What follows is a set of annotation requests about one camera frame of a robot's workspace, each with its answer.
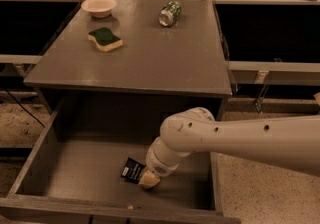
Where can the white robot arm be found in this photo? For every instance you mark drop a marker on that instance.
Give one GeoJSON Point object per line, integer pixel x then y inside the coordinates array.
{"type": "Point", "coordinates": [292, 143]}

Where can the open grey top drawer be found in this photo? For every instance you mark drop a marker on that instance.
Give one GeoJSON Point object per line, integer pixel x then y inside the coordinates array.
{"type": "Point", "coordinates": [73, 174]}

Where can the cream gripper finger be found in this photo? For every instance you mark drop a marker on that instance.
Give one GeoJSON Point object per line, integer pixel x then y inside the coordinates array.
{"type": "Point", "coordinates": [148, 179]}

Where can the dark blue rxbar wrapper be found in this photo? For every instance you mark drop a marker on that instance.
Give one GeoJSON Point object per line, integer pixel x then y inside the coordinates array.
{"type": "Point", "coordinates": [132, 171]}

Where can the grey cabinet with top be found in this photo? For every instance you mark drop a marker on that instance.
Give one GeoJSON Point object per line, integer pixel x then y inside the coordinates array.
{"type": "Point", "coordinates": [156, 72]}

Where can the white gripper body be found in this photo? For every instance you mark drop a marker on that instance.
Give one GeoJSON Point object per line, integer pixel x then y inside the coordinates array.
{"type": "Point", "coordinates": [157, 167]}

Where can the beige ceramic bowl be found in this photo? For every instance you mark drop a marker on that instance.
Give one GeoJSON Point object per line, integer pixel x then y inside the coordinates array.
{"type": "Point", "coordinates": [99, 8]}

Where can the green and yellow sponge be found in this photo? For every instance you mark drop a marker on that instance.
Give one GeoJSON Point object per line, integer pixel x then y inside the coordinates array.
{"type": "Point", "coordinates": [104, 39]}

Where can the green soda can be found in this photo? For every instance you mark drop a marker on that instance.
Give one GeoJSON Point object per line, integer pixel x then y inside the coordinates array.
{"type": "Point", "coordinates": [170, 13]}

